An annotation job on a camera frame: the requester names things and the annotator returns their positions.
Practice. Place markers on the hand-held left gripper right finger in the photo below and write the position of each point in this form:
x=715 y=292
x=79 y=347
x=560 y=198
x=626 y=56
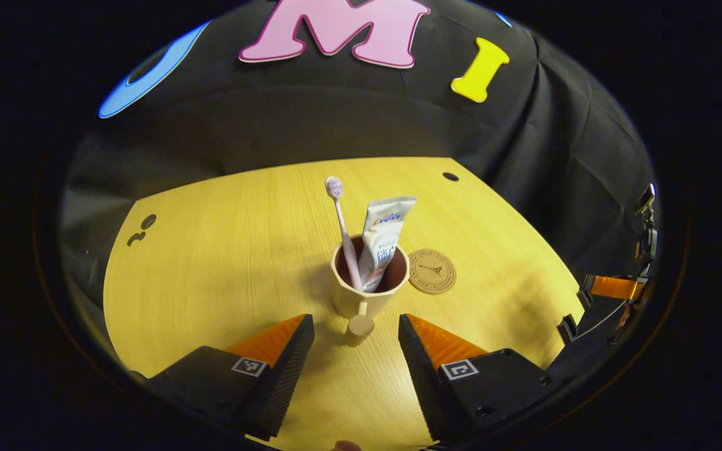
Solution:
x=423 y=376

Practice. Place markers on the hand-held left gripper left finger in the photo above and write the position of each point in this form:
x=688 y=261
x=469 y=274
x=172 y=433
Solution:
x=286 y=376

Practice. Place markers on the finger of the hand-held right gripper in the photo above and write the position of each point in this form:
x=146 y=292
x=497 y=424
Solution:
x=615 y=287

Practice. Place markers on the beige cup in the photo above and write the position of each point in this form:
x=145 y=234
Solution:
x=351 y=300

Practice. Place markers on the white toothpaste tube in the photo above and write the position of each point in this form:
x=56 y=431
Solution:
x=383 y=238

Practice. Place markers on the pale pink toothbrush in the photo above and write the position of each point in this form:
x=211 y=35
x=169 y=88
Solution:
x=345 y=232

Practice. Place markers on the wooden desktop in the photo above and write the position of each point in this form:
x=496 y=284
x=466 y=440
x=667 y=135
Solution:
x=223 y=269

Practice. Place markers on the black backdrop cloth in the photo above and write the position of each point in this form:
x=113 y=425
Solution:
x=336 y=119

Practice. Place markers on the black desk edge bracket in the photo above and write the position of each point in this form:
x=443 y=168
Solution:
x=569 y=328

